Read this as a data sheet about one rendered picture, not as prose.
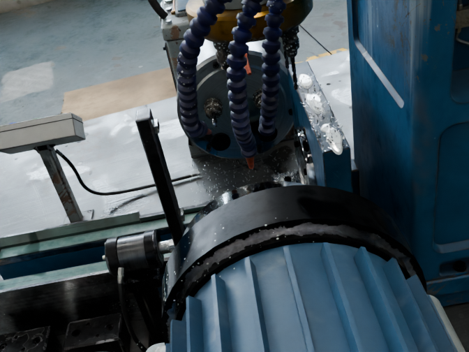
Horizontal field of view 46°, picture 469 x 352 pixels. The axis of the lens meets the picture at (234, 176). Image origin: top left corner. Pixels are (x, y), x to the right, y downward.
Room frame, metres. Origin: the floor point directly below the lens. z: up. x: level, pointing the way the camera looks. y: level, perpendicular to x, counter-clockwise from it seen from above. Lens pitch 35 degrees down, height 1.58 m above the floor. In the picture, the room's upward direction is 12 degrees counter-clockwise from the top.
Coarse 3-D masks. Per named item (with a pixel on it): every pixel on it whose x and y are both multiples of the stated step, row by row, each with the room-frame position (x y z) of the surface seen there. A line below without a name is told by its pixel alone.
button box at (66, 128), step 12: (36, 120) 1.04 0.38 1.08; (48, 120) 1.03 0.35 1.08; (60, 120) 1.03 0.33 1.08; (72, 120) 1.03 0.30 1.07; (0, 132) 1.03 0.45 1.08; (12, 132) 1.03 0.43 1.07; (24, 132) 1.03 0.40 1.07; (36, 132) 1.02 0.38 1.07; (48, 132) 1.02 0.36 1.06; (60, 132) 1.01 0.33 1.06; (72, 132) 1.01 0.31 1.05; (0, 144) 1.02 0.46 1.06; (12, 144) 1.01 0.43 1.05; (24, 144) 1.01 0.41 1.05; (36, 144) 1.01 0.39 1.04; (60, 144) 1.05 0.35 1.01
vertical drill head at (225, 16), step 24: (192, 0) 0.80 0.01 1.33; (240, 0) 0.72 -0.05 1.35; (264, 0) 0.72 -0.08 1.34; (288, 0) 0.72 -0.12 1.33; (312, 0) 0.75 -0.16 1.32; (216, 24) 0.71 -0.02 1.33; (264, 24) 0.69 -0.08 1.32; (288, 24) 0.70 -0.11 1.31; (216, 48) 0.73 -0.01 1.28; (288, 48) 0.73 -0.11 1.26
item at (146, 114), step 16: (144, 112) 0.65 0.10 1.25; (144, 128) 0.63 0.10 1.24; (144, 144) 0.63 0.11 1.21; (160, 144) 0.65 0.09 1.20; (160, 160) 0.63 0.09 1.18; (160, 176) 0.63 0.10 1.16; (160, 192) 0.63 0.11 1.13; (176, 208) 0.64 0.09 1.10; (176, 224) 0.63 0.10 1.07; (176, 240) 0.63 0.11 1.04
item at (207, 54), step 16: (208, 48) 1.04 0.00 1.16; (256, 48) 1.01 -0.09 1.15; (208, 64) 0.99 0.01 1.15; (256, 64) 0.99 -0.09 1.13; (208, 80) 0.99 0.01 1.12; (224, 80) 0.99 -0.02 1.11; (256, 80) 0.99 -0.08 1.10; (208, 96) 0.99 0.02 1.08; (224, 96) 0.99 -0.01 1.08; (256, 96) 0.97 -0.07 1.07; (288, 96) 0.99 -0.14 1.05; (208, 112) 0.96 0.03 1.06; (224, 112) 0.99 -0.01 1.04; (256, 112) 0.99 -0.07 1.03; (288, 112) 0.99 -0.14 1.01; (208, 128) 0.99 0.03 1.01; (224, 128) 0.99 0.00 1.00; (256, 128) 0.99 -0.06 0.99; (288, 128) 0.99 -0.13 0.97; (208, 144) 0.99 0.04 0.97; (224, 144) 0.98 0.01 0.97; (256, 144) 0.99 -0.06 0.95; (272, 144) 0.99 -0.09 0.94
